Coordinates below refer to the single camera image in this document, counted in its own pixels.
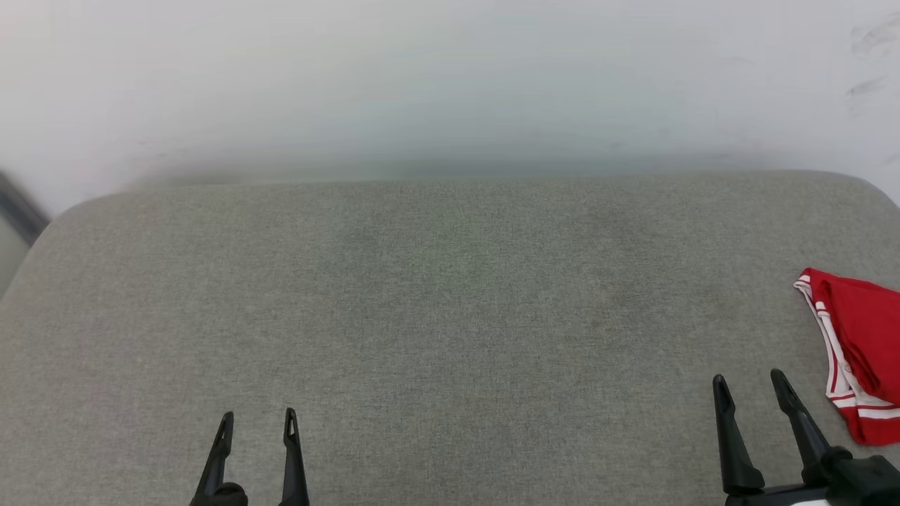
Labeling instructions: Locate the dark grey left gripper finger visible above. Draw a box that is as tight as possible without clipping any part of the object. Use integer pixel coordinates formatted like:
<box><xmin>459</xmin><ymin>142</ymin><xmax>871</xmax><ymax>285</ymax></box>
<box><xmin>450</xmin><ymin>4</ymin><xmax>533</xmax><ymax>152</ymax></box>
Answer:
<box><xmin>190</xmin><ymin>412</ymin><xmax>248</xmax><ymax>506</ymax></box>
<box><xmin>279</xmin><ymin>408</ymin><xmax>311</xmax><ymax>506</ymax></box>

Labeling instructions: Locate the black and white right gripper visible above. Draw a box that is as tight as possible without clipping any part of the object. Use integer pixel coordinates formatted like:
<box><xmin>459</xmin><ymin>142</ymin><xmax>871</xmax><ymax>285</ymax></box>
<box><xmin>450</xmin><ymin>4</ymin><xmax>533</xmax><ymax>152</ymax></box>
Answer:
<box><xmin>712</xmin><ymin>369</ymin><xmax>900</xmax><ymax>506</ymax></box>

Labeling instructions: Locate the red garment with white trim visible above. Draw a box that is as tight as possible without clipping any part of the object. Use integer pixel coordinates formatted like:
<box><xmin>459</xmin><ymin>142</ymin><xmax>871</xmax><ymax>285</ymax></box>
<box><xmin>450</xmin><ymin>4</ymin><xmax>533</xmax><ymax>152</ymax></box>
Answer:
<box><xmin>794</xmin><ymin>267</ymin><xmax>900</xmax><ymax>447</ymax></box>

